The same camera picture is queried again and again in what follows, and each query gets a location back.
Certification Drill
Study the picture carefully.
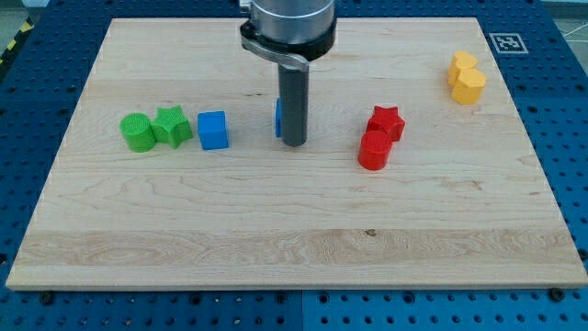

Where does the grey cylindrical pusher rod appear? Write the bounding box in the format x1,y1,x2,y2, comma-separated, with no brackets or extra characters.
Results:
278,65,309,147

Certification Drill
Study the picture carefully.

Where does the blue triangle block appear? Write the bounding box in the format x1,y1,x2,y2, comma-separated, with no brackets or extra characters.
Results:
275,97,282,138

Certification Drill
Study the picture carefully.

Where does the green star block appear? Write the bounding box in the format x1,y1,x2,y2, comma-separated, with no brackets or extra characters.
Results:
151,106,193,149

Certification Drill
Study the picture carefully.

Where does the green cylinder block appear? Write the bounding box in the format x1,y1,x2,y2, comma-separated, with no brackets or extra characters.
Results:
119,113,157,153

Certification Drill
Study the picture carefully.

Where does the blue cube block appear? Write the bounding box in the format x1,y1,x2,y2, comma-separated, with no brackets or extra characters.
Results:
198,111,230,150

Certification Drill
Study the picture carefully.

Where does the red cylinder block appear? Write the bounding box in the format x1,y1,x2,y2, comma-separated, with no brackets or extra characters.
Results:
357,131,393,171

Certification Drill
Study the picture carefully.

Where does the red star block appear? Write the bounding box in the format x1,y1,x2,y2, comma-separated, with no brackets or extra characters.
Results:
366,106,406,143

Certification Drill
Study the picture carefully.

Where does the wooden board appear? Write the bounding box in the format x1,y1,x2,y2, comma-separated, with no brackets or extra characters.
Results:
6,17,587,291

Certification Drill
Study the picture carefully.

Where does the yellow hexagon block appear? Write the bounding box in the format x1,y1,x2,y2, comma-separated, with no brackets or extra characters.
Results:
451,69,487,105

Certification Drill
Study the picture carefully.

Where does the yellow heart block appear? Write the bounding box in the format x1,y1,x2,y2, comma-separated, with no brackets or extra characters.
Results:
447,51,478,86

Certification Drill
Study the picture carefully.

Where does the white fiducial marker tag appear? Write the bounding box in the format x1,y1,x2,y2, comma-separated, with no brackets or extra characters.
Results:
489,32,528,54

